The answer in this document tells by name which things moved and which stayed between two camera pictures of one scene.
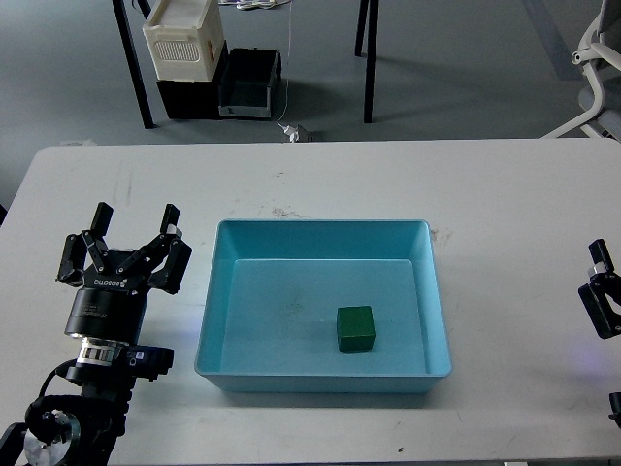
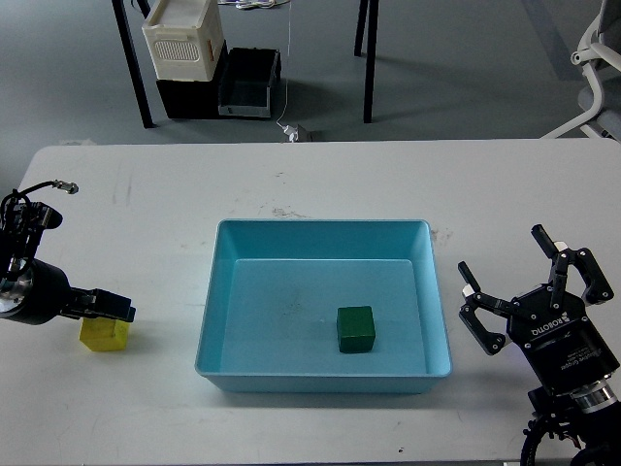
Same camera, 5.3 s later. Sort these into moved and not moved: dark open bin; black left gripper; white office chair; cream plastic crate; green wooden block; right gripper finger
Moved: black left gripper; right gripper finger
Not moved: white office chair; dark open bin; cream plastic crate; green wooden block
